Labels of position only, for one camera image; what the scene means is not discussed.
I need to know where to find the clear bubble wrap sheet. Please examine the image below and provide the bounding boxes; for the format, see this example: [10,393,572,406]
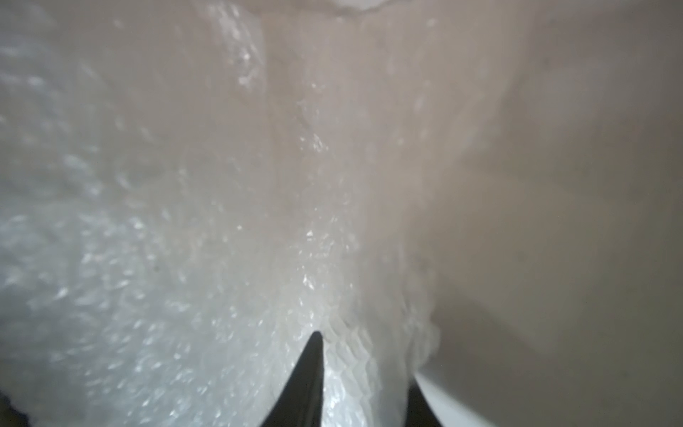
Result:
[1,1,534,426]

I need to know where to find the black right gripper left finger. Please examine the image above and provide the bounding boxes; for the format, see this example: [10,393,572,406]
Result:
[261,331,325,427]

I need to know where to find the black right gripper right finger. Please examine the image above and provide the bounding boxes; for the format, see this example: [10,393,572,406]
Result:
[404,381,442,427]

